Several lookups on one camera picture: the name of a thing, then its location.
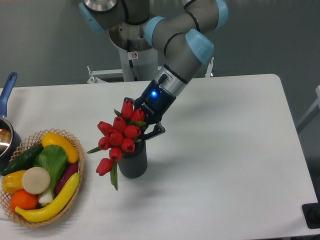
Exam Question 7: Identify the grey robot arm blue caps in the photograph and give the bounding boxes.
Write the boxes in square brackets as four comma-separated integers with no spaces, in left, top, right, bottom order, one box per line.
[79,0,229,140]

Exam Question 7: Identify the orange fruit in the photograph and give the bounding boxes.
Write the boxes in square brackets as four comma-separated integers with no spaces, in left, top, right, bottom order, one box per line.
[10,190,38,213]

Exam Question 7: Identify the green bok choy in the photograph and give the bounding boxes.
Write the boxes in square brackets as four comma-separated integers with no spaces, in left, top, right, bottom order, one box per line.
[33,145,68,207]

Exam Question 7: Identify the white metal base frame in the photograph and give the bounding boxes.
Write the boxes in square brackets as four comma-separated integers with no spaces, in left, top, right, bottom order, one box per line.
[86,56,215,84]

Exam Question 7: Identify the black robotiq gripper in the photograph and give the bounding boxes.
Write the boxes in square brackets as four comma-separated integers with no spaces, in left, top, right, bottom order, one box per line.
[123,80,177,141]

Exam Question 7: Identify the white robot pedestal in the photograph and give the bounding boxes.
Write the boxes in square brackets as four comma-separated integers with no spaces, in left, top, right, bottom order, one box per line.
[115,44,158,82]

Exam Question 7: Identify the yellow bell pepper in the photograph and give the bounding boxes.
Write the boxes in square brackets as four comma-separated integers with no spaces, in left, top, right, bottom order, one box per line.
[1,170,26,195]

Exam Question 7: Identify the long yellow squash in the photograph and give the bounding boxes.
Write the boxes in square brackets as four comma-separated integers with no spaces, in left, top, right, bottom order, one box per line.
[15,172,80,223]

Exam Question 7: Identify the red tulip bouquet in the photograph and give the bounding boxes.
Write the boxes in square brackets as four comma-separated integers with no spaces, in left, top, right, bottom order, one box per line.
[87,104,146,190]

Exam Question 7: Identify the blue handled saucepan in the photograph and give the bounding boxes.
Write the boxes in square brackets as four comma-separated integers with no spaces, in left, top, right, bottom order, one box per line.
[0,72,22,171]

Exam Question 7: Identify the beige round onion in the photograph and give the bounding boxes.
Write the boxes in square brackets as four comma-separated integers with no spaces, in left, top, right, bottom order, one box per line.
[21,167,51,195]

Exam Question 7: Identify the white frame at right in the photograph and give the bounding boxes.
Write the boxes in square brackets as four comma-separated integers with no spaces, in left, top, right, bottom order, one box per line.
[296,85,320,134]

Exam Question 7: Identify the dark grey ribbed vase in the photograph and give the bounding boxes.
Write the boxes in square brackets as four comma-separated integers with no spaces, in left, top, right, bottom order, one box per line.
[118,140,148,179]

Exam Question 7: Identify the short yellow squash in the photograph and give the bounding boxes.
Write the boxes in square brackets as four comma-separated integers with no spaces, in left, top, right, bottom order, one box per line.
[41,132,79,164]

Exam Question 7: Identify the purple sweet potato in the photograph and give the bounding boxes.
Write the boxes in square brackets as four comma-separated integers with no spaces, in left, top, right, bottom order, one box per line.
[54,163,79,196]

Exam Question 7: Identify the green cucumber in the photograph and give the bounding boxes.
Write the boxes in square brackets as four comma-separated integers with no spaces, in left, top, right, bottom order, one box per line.
[0,144,44,176]

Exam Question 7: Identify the black device at edge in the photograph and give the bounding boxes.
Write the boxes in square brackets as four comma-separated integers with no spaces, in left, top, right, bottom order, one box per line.
[301,202,320,229]

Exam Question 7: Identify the woven wicker basket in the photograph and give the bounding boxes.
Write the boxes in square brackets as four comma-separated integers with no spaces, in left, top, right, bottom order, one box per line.
[0,128,85,228]

